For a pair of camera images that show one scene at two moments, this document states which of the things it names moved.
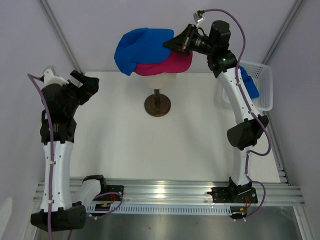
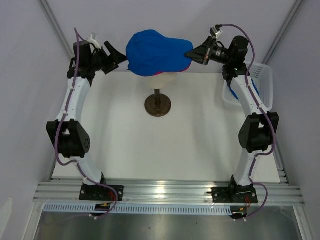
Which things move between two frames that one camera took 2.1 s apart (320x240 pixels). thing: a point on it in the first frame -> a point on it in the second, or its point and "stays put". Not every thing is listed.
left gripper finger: [80, 77] -> [115, 54]
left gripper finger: [90, 85] -> [118, 57]
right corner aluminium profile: [296, 6] stays put
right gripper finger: [188, 31] -> [204, 46]
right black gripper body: [198, 43] -> [216, 53]
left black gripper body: [76, 95] -> [103, 62]
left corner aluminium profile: [53, 21] stays put
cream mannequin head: [161, 80] stays put
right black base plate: [224, 195] stays put
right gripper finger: [178, 43] -> [197, 55]
